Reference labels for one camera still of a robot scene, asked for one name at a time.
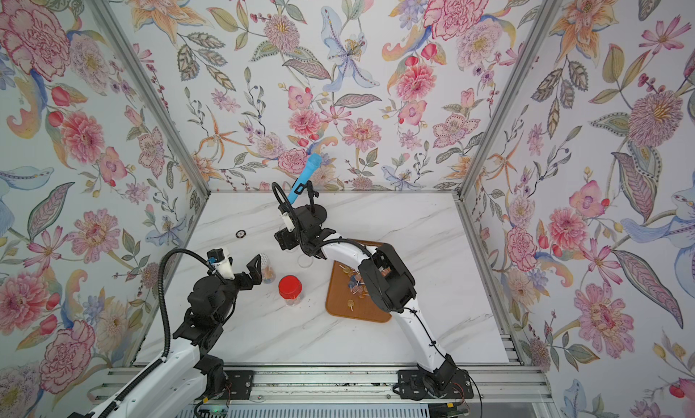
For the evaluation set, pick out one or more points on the black microphone stand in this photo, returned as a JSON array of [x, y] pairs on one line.
[[310, 192]]

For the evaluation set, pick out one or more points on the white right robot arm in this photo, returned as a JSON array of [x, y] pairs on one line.
[[389, 283]]

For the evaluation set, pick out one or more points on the clear jar with candies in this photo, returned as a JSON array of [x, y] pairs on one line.
[[304, 261]]

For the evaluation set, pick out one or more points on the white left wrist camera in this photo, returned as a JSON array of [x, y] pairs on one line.
[[221, 263]]

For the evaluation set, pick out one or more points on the small clear jar of candies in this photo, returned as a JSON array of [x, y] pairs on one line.
[[268, 274]]

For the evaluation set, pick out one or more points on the red lidded plastic jar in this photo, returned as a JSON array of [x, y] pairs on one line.
[[290, 288]]

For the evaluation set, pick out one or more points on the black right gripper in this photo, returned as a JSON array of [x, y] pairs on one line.
[[303, 210]]

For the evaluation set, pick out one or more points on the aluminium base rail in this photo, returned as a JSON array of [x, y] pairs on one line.
[[505, 391]]

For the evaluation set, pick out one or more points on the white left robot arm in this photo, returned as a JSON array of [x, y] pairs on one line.
[[186, 370]]

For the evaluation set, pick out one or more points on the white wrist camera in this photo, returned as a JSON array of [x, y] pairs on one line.
[[288, 221], [221, 263]]

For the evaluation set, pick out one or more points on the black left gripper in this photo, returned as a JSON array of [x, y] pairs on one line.
[[239, 277]]

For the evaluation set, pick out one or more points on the blue microphone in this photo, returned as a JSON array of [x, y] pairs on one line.
[[312, 165]]

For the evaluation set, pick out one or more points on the brown wooden tray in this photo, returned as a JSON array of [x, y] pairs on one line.
[[347, 296]]

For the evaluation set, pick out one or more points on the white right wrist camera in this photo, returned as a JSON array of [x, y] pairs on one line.
[[288, 221]]

